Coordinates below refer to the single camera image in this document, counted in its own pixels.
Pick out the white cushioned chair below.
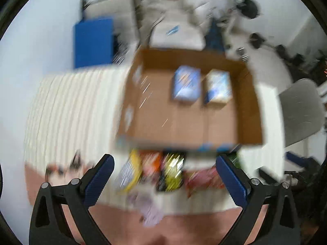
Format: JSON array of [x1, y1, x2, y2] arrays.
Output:
[[149, 20, 205, 51]]

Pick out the silver scrubber yellow ends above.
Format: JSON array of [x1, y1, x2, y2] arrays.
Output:
[[115, 149, 142, 192]]

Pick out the dumbbell pair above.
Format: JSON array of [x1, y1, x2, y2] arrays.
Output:
[[236, 47, 249, 62]]

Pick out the purple cloth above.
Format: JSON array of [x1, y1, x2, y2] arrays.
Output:
[[127, 191, 164, 227]]

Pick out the blue mat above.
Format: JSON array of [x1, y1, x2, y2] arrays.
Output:
[[74, 18, 114, 69]]

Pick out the cardboard box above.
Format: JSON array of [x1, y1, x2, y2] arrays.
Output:
[[117, 47, 263, 150]]

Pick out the floor barbell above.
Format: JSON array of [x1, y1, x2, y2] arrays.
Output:
[[249, 33, 289, 59]]

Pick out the orange panda snack packet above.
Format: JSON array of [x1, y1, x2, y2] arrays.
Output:
[[140, 150, 162, 184]]

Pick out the green wipes packet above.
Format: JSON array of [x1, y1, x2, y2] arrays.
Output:
[[226, 151, 242, 169]]

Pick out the white puffer jacket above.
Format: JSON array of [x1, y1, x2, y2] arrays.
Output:
[[140, 0, 212, 47]]

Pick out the grey chair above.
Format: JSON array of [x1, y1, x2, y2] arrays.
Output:
[[279, 79, 325, 147]]

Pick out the cream blue tissue pack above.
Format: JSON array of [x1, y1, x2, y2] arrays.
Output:
[[204, 69, 233, 106]]

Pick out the black yellow shoe wipes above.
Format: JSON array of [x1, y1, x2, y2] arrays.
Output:
[[156, 151, 186, 193]]

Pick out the barbell on rack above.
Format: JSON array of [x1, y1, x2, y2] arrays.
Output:
[[219, 0, 260, 20]]

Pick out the quilted folding chair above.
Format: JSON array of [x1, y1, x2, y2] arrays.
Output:
[[83, 0, 139, 43]]

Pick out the red snack packet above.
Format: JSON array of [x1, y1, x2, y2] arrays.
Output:
[[184, 165, 224, 197]]

